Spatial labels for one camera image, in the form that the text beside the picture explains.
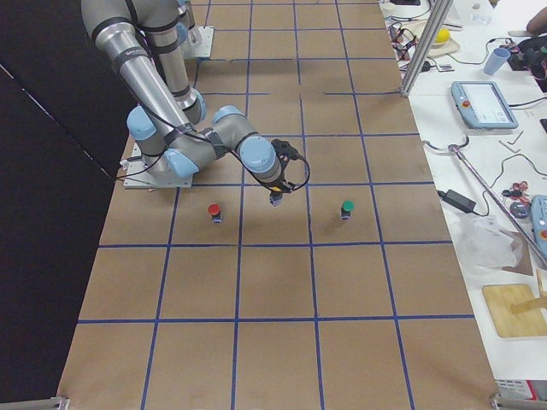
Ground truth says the metal rod with handle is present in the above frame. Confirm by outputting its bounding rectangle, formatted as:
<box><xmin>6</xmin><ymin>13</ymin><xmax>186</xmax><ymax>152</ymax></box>
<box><xmin>422</xmin><ymin>136</ymin><xmax>546</xmax><ymax>268</ymax></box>

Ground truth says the light blue plastic cup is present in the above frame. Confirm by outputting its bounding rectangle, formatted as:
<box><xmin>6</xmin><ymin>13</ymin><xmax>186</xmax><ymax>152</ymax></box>
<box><xmin>483</xmin><ymin>47</ymin><xmax>511</xmax><ymax>75</ymax></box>

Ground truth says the red push button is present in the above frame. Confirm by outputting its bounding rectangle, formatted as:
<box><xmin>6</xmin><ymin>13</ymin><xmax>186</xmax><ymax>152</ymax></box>
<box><xmin>208</xmin><ymin>203</ymin><xmax>223</xmax><ymax>224</ymax></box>

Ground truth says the black power adapter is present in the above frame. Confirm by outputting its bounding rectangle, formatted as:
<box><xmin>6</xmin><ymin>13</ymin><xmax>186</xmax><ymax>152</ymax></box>
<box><xmin>438</xmin><ymin>190</ymin><xmax>476</xmax><ymax>214</ymax></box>

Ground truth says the black wrist camera, arm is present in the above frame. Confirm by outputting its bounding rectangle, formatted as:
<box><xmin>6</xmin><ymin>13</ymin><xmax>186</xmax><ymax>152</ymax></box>
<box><xmin>271</xmin><ymin>138</ymin><xmax>301</xmax><ymax>161</ymax></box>

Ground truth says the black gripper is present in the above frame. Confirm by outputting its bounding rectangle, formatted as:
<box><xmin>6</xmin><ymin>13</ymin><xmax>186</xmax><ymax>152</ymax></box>
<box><xmin>261</xmin><ymin>173</ymin><xmax>291</xmax><ymax>194</ymax></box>

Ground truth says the green push button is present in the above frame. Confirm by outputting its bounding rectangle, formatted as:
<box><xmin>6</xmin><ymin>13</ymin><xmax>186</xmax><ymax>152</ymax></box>
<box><xmin>340</xmin><ymin>200</ymin><xmax>355</xmax><ymax>220</ymax></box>

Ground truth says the yellow lemon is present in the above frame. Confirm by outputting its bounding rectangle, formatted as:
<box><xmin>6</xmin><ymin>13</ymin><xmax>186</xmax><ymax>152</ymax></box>
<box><xmin>434</xmin><ymin>28</ymin><xmax>450</xmax><ymax>44</ymax></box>

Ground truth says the blue teach pendant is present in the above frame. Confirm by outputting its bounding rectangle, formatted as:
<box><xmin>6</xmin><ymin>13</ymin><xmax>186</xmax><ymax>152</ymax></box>
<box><xmin>530</xmin><ymin>195</ymin><xmax>546</xmax><ymax>253</ymax></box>
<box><xmin>450</xmin><ymin>81</ymin><xmax>519</xmax><ymax>130</ymax></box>

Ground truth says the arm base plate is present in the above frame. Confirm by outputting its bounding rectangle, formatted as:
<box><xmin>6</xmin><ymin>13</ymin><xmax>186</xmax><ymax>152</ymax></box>
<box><xmin>185</xmin><ymin>26</ymin><xmax>215</xmax><ymax>59</ymax></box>

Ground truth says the wooden cutting board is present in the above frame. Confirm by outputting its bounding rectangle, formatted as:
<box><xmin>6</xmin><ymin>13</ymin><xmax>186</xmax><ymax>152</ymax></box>
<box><xmin>482</xmin><ymin>284</ymin><xmax>546</xmax><ymax>338</ymax></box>

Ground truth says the aluminium frame post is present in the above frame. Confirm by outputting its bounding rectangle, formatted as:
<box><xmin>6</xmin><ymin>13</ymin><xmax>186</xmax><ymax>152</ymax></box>
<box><xmin>400</xmin><ymin>0</ymin><xmax>453</xmax><ymax>97</ymax></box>

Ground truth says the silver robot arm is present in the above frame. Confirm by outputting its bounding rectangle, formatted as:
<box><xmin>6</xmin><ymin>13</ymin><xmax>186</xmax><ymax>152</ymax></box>
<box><xmin>81</xmin><ymin>1</ymin><xmax>298</xmax><ymax>199</ymax></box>

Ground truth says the clear plastic bag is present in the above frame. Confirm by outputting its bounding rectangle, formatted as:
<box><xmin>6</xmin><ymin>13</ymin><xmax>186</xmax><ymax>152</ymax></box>
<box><xmin>449</xmin><ymin>215</ymin><xmax>532</xmax><ymax>276</ymax></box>

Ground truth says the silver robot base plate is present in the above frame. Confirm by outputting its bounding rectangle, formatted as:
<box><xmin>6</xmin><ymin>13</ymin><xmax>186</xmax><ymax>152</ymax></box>
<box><xmin>121</xmin><ymin>142</ymin><xmax>193</xmax><ymax>190</ymax></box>

